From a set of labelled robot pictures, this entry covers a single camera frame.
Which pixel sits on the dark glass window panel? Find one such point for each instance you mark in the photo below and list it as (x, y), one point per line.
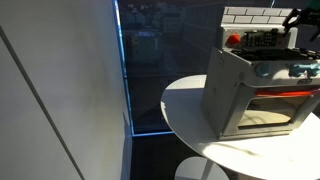
(165, 40)

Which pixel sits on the red oven door handle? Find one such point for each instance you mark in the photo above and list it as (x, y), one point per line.
(282, 93)

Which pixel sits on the left blue stove knob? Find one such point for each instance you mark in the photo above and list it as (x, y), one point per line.
(263, 69)

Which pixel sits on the right blue stove knob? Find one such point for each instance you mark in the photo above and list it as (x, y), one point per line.
(313, 70)

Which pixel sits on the blue stove knob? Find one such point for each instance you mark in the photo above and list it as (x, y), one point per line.
(263, 69)
(313, 70)
(297, 70)

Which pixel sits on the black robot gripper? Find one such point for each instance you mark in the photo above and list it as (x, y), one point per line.
(309, 15)

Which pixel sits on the middle blue stove knob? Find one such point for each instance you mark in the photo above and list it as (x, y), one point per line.
(297, 70)

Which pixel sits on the red round stove switch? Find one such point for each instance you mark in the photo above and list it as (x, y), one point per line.
(233, 39)

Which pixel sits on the grey toy stove oven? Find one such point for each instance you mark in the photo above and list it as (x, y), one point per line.
(229, 103)

